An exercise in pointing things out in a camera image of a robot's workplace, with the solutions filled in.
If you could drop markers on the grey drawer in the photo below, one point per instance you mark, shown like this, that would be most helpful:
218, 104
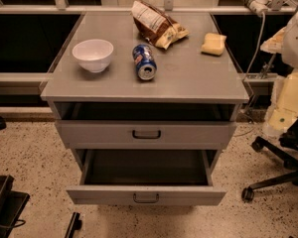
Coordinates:
146, 177
79, 134

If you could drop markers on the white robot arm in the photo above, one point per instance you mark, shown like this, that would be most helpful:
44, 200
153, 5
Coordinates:
283, 111

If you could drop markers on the grey metal drawer cabinet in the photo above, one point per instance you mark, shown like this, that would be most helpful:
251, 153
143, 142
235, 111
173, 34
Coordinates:
188, 86

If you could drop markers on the blue soda can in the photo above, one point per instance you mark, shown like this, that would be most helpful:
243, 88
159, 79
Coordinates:
144, 62

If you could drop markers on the white bowl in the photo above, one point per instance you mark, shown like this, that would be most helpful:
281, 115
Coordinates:
93, 55

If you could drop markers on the brown chip bag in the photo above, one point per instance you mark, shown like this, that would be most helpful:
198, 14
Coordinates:
159, 29

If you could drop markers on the yellow sponge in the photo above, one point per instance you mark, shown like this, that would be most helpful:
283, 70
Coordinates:
213, 44

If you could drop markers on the white power strip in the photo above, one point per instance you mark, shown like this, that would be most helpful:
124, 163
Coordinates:
255, 7

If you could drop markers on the black bin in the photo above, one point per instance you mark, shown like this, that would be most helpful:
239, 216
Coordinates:
12, 204

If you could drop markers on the black floor bracket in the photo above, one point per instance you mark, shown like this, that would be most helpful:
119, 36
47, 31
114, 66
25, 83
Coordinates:
74, 225

